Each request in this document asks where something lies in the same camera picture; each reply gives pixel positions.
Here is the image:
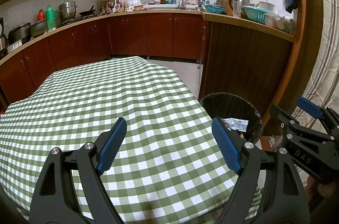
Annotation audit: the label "silver snack wrapper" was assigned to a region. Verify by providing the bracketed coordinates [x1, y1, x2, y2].
[223, 118, 249, 132]

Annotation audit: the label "black trash bin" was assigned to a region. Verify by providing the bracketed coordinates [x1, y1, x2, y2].
[199, 93, 263, 144]

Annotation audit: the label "striped curtain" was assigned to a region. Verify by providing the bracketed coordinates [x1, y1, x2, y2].
[302, 0, 339, 112]

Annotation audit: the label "dark red lower cabinets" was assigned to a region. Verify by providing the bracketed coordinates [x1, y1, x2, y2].
[1, 10, 295, 114]

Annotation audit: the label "green checkered tablecloth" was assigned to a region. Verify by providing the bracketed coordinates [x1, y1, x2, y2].
[0, 55, 263, 224]

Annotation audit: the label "teal plastic basket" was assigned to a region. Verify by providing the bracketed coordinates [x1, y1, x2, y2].
[242, 6, 269, 24]

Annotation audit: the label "red thermos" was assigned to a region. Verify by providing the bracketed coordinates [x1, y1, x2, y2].
[37, 9, 45, 21]

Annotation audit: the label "green thermos bottle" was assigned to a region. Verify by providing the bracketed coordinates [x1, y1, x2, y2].
[45, 5, 56, 32]

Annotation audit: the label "steel stock pot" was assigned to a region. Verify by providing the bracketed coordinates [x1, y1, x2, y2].
[58, 0, 77, 22]

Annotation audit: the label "black wok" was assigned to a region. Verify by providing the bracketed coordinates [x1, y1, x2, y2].
[79, 5, 96, 17]

